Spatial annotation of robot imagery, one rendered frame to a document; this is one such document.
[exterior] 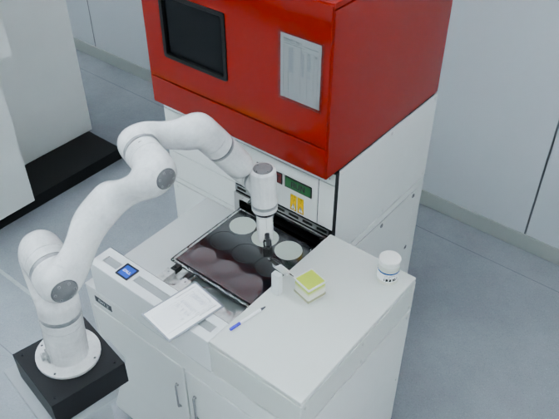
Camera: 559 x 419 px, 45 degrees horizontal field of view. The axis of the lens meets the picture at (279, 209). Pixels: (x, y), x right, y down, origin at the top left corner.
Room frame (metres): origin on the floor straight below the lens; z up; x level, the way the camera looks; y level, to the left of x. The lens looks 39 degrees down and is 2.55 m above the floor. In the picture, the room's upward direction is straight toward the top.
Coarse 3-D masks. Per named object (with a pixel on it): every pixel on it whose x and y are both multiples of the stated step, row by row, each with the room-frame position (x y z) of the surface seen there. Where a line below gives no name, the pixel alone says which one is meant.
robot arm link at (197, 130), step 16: (128, 128) 1.53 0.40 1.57; (144, 128) 1.53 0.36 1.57; (160, 128) 1.52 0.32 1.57; (176, 128) 1.51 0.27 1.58; (192, 128) 1.51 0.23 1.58; (208, 128) 1.53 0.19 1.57; (128, 144) 1.47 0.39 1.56; (176, 144) 1.51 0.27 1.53; (192, 144) 1.50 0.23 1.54; (208, 144) 1.52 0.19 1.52; (224, 144) 1.55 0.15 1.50
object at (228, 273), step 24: (240, 216) 1.96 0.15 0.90; (216, 240) 1.83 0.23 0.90; (240, 240) 1.83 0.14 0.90; (288, 240) 1.83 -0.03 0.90; (192, 264) 1.70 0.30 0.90; (216, 264) 1.70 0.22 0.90; (240, 264) 1.70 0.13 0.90; (264, 264) 1.70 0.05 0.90; (288, 264) 1.70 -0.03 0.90; (240, 288) 1.59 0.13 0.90; (264, 288) 1.59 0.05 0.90
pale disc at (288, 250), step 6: (276, 246) 1.80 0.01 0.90; (282, 246) 1.80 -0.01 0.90; (288, 246) 1.80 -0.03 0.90; (294, 246) 1.80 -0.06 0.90; (300, 246) 1.80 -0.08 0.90; (276, 252) 1.77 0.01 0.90; (282, 252) 1.77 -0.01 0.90; (288, 252) 1.77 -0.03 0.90; (294, 252) 1.77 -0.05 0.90; (300, 252) 1.77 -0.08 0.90; (282, 258) 1.74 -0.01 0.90; (288, 258) 1.74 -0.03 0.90; (294, 258) 1.74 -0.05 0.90
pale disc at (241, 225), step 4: (232, 220) 1.94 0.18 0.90; (236, 220) 1.94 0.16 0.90; (240, 220) 1.94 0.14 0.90; (244, 220) 1.94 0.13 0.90; (248, 220) 1.94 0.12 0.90; (252, 220) 1.94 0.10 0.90; (232, 224) 1.91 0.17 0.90; (236, 224) 1.91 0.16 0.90; (240, 224) 1.91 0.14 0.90; (244, 224) 1.91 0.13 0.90; (248, 224) 1.91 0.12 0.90; (252, 224) 1.91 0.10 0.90; (232, 228) 1.90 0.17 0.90; (236, 228) 1.90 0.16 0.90; (240, 228) 1.90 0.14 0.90; (244, 228) 1.90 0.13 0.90; (248, 228) 1.90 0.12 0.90; (252, 228) 1.90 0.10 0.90; (236, 232) 1.87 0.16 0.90; (240, 232) 1.87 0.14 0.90; (244, 232) 1.87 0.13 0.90; (248, 232) 1.87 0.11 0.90
